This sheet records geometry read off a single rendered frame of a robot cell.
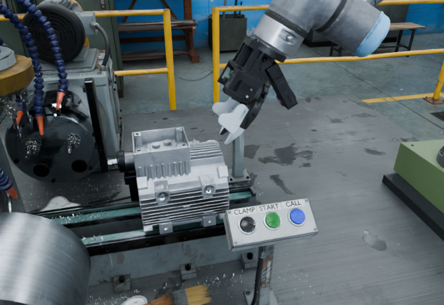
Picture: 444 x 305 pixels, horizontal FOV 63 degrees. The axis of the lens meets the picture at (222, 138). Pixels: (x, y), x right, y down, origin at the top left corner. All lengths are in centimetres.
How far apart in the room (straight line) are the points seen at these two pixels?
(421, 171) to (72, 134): 104
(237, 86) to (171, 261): 48
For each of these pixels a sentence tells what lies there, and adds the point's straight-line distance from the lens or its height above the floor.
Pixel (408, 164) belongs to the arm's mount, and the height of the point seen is 89.
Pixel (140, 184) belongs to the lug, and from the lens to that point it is 79.
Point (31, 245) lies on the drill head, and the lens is 62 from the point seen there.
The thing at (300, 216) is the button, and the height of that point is 107.
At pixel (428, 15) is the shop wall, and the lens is 772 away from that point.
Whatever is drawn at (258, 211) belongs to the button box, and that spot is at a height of 108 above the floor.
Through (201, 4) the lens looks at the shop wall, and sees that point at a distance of 586.
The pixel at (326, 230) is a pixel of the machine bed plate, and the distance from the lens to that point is 112.
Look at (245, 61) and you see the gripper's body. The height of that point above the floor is 133.
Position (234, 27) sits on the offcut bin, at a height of 39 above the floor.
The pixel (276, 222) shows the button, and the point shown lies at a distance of 71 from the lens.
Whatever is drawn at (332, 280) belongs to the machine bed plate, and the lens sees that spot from 100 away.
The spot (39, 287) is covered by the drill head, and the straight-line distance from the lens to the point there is 58.
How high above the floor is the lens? 154
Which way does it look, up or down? 29 degrees down
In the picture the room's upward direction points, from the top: straight up
